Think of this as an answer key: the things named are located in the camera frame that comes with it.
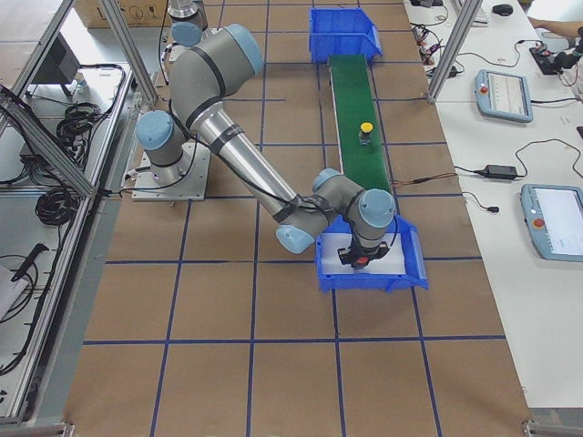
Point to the blue plastic bin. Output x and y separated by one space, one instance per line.
342 31
415 274

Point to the black power adapter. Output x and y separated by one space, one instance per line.
499 172

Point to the far teach pendant tablet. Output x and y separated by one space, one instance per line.
504 96

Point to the white foam right liner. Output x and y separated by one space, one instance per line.
391 263

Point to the red push button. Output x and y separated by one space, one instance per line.
361 263

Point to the aluminium frame post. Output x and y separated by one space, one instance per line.
456 39

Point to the yellow push button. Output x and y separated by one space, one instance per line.
365 133

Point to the blue right plastic bin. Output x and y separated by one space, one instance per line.
415 274

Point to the green conveyor belt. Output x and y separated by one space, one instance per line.
363 160

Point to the near teach pendant tablet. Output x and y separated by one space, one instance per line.
553 215

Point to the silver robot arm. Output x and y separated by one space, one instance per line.
188 21
217 67

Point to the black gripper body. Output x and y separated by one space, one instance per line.
363 253

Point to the blue left plastic bin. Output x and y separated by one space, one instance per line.
342 31

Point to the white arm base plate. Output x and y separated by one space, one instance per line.
187 180

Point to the teach pendant tablet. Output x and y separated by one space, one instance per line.
553 215
504 96

